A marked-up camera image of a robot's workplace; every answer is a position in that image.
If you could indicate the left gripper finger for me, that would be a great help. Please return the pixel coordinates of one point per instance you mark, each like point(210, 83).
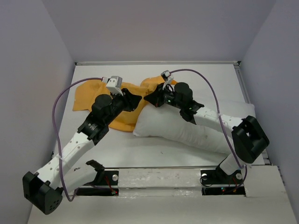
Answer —
point(133, 102)
point(126, 93)

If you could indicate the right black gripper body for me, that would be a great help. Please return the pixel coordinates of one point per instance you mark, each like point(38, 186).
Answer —
point(168, 97)

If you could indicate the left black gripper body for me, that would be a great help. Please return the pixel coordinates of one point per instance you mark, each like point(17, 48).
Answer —
point(120, 103)

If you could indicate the yellow orange pillowcase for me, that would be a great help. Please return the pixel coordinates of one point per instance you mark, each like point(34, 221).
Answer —
point(86, 93)

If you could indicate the white pillow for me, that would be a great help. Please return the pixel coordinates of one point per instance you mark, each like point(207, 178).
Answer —
point(167, 123)

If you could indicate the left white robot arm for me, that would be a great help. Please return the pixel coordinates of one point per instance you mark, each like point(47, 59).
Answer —
point(44, 188)

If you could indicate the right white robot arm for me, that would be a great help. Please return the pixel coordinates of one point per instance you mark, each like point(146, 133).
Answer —
point(249, 139)

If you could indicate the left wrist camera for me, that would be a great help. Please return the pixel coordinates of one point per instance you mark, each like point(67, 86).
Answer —
point(114, 85)

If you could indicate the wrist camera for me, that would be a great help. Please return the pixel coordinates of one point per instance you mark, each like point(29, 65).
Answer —
point(114, 85)
point(167, 77)

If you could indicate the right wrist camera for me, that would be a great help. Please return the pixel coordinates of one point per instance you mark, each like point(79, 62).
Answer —
point(167, 77)

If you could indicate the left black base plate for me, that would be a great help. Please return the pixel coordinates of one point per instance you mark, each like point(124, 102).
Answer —
point(105, 185)

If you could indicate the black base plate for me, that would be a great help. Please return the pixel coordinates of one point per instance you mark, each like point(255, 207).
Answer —
point(213, 185)
point(105, 185)

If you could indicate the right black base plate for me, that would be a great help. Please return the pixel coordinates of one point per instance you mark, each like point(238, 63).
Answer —
point(213, 185)

